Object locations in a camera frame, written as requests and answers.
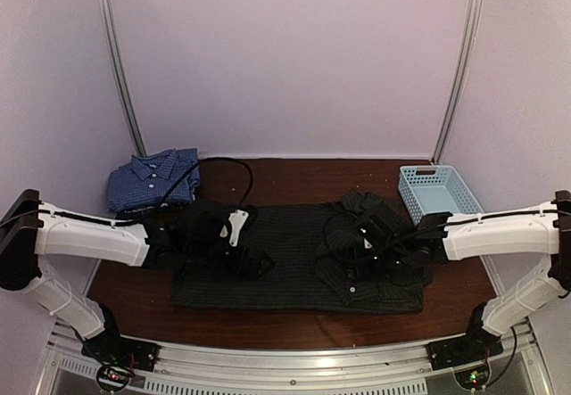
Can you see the left aluminium corner post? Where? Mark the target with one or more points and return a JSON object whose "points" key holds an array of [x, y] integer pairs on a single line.
{"points": [[120, 77]]}

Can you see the right aluminium corner post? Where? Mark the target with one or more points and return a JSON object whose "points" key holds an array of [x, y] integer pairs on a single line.
{"points": [[467, 43]]}

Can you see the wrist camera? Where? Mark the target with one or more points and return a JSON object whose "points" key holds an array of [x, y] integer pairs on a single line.
{"points": [[371, 232], [233, 226]]}

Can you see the light blue perforated plastic basket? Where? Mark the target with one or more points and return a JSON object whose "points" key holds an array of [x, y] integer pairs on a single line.
{"points": [[430, 189]]}

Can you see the aluminium front rail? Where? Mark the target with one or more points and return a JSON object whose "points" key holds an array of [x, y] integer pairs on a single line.
{"points": [[401, 368]]}

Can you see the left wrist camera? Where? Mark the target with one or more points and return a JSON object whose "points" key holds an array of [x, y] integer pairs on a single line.
{"points": [[233, 226]]}

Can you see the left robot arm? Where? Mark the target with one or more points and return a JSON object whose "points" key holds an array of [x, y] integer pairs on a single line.
{"points": [[33, 230]]}

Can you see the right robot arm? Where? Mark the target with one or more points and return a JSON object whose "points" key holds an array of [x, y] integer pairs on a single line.
{"points": [[544, 229]]}

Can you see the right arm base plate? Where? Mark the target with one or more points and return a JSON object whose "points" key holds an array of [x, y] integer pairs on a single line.
{"points": [[469, 361]]}

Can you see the aluminium corner post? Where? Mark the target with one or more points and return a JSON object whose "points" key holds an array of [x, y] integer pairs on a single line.
{"points": [[120, 77], [467, 43]]}

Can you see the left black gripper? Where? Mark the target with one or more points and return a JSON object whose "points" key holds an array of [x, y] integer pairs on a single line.
{"points": [[252, 273]]}

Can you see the blue checked shirt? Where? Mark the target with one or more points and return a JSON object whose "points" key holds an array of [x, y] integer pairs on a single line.
{"points": [[143, 181]]}

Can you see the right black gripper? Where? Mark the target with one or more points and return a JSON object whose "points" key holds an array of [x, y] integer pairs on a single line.
{"points": [[353, 256]]}

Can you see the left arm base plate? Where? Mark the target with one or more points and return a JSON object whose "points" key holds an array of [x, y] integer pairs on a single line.
{"points": [[118, 364]]}

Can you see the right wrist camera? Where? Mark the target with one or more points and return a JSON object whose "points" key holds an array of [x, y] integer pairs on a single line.
{"points": [[371, 232]]}

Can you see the black pinstriped long sleeve shirt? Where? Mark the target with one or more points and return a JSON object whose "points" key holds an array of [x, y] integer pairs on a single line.
{"points": [[305, 241]]}

